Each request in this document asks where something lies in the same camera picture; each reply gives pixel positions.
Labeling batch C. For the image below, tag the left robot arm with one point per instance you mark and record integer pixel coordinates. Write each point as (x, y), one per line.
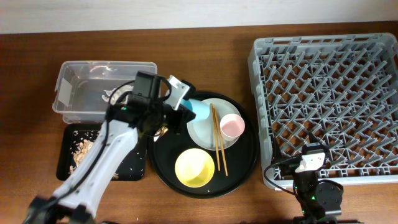
(153, 103)

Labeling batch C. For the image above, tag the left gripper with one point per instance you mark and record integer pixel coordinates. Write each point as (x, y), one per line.
(183, 114)

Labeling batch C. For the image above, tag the round black serving tray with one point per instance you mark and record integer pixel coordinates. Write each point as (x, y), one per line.
(241, 157)

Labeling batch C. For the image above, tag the black rectangular tray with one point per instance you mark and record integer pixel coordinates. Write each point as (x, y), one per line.
(132, 167)

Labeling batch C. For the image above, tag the grey plate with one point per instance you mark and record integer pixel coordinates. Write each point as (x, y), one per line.
(201, 131)

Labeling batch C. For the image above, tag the left wooden chopstick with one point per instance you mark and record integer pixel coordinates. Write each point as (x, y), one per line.
(215, 134)

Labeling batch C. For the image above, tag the white napkin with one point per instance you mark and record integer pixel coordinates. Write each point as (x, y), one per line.
(114, 94)

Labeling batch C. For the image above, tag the blue cup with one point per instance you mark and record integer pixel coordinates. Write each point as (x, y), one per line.
(200, 108)

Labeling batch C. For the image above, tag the food scraps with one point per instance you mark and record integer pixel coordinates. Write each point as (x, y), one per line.
(81, 152)

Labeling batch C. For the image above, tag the right wooden chopstick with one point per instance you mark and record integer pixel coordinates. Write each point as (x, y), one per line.
(220, 140)

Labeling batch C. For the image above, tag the clear plastic bin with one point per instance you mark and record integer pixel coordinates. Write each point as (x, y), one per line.
(83, 87)

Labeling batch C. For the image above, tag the grey dishwasher rack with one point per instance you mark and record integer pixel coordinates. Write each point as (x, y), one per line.
(340, 88)

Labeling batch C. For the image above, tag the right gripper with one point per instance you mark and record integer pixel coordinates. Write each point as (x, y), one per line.
(286, 164)

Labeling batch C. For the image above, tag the yellow bowl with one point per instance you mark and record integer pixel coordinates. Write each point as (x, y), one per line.
(194, 167)

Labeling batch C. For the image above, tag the gold snack wrapper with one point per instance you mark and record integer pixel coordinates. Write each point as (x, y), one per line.
(160, 133)

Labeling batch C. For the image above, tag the pink cup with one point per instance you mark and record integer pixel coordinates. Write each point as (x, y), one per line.
(232, 126)

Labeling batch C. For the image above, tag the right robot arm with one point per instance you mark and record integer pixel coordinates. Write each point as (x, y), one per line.
(320, 200)

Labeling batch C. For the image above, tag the wooden chopstick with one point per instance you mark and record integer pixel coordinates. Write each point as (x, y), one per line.
(215, 134)
(220, 140)

